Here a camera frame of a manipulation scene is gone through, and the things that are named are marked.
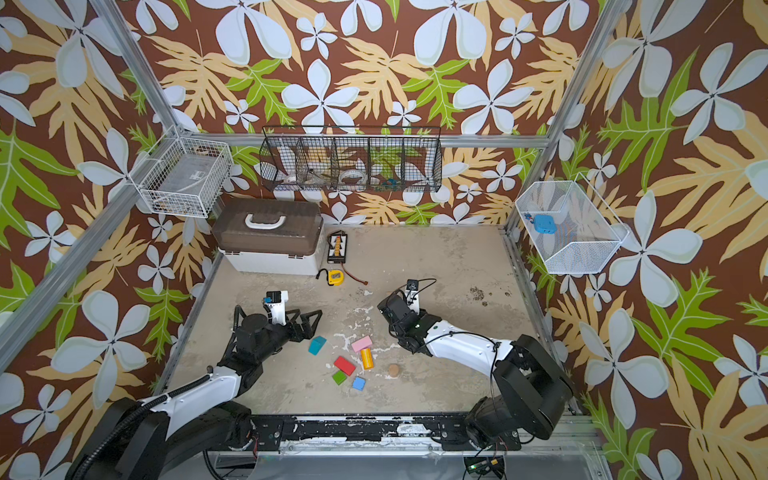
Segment red block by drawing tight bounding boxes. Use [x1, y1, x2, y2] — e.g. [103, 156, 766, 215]
[334, 356, 356, 376]

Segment teal wedge block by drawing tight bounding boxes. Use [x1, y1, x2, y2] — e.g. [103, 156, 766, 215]
[308, 336, 327, 356]

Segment black wire basket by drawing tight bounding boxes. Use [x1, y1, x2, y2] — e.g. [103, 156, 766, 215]
[256, 125, 444, 192]

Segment black orange battery charger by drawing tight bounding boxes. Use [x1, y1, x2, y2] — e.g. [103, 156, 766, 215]
[327, 230, 348, 265]

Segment pink block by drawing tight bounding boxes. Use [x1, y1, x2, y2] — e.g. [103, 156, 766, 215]
[351, 336, 373, 353]

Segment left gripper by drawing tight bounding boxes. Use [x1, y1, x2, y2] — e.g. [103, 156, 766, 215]
[256, 305, 322, 365]

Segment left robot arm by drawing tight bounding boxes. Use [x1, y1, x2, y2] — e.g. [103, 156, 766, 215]
[65, 307, 323, 479]

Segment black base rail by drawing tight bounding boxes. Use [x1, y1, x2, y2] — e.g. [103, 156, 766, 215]
[243, 411, 522, 455]

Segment blue block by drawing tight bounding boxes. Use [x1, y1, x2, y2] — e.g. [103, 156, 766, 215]
[352, 377, 366, 391]

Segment blue object in basket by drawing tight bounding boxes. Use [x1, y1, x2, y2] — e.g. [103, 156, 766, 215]
[533, 214, 557, 235]

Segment brown lid tool box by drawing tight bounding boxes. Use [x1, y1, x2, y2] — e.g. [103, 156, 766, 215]
[213, 198, 323, 276]

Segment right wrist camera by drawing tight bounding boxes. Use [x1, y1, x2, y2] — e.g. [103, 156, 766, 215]
[405, 279, 420, 314]

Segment orange block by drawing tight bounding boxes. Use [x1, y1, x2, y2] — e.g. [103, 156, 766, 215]
[360, 348, 374, 370]

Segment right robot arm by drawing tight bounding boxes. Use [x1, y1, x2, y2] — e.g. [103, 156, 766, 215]
[377, 293, 574, 450]

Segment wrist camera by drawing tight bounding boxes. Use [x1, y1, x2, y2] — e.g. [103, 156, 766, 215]
[405, 279, 420, 314]
[263, 290, 288, 326]

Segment yellow tape measure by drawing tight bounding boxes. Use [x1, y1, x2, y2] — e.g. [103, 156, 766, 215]
[315, 268, 345, 286]

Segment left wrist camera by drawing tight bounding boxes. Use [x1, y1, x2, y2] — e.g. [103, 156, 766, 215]
[263, 290, 288, 326]

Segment white mesh basket right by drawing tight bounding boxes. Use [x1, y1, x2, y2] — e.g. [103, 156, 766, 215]
[515, 180, 630, 276]

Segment white wire basket left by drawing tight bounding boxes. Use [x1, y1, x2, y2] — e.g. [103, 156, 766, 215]
[130, 128, 233, 218]

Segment green block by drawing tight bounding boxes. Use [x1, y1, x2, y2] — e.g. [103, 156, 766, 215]
[332, 371, 348, 385]

